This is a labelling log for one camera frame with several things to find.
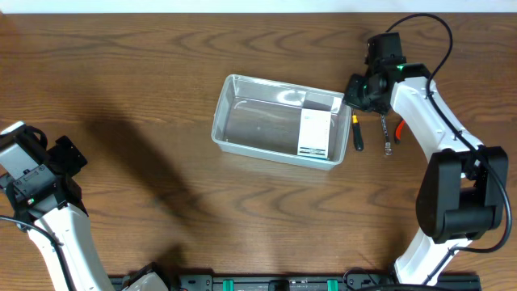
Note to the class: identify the silver wrench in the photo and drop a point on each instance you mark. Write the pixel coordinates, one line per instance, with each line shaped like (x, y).
(388, 148)

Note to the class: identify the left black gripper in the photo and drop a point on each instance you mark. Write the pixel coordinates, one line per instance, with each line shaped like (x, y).
(65, 157)

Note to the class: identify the clear plastic container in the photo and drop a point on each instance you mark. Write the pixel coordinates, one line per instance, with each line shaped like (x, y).
(260, 118)

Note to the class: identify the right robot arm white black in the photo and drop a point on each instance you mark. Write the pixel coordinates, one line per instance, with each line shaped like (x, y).
(463, 192)

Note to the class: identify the white blue cardboard box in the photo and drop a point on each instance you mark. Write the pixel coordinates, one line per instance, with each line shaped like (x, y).
(314, 134)

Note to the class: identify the black mounting rail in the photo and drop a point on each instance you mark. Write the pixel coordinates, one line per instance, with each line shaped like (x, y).
(354, 280)

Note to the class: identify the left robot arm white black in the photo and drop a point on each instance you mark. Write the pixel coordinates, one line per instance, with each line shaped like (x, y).
(47, 205)

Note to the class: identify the red handled pliers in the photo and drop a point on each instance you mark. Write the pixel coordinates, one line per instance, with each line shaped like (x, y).
(398, 129)

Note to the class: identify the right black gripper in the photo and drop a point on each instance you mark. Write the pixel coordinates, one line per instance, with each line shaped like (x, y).
(355, 81)

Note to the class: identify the black yellow screwdriver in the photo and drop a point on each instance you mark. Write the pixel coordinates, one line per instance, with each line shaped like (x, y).
(357, 135)

